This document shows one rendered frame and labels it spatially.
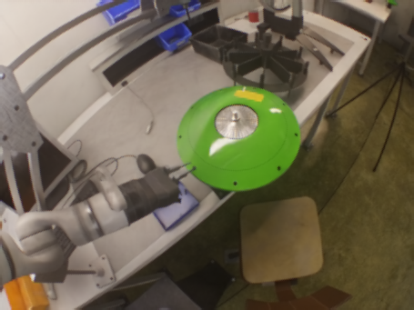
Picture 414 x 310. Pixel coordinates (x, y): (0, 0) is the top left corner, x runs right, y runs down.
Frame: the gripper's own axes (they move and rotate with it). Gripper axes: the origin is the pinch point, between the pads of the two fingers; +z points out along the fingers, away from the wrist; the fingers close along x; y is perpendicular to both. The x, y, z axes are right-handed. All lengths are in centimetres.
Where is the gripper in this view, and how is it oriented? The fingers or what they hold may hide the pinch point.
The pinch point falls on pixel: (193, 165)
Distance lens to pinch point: 40.4
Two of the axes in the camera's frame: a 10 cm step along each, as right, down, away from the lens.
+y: -2.3, 7.7, 5.9
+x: 6.8, 5.7, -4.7
